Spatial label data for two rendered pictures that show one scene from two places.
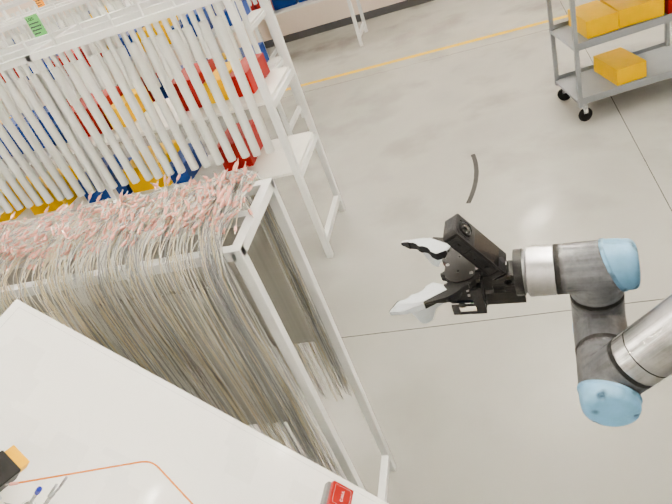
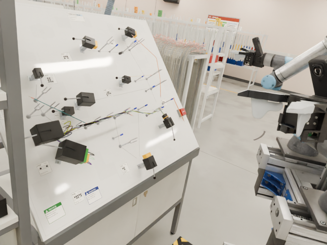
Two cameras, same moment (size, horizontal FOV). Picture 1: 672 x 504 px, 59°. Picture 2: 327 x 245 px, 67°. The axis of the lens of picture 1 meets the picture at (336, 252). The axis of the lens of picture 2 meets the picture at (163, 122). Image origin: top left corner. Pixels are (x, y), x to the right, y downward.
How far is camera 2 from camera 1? 1.04 m
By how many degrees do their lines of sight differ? 14
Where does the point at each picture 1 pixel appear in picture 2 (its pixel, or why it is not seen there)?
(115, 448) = (146, 57)
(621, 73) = not seen: outside the picture
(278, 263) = (193, 82)
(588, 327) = not seen: hidden behind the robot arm
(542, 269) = (270, 55)
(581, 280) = (277, 61)
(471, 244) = (257, 43)
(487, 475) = (209, 196)
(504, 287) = (258, 61)
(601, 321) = not seen: hidden behind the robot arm
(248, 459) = (168, 87)
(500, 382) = (230, 181)
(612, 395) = (269, 76)
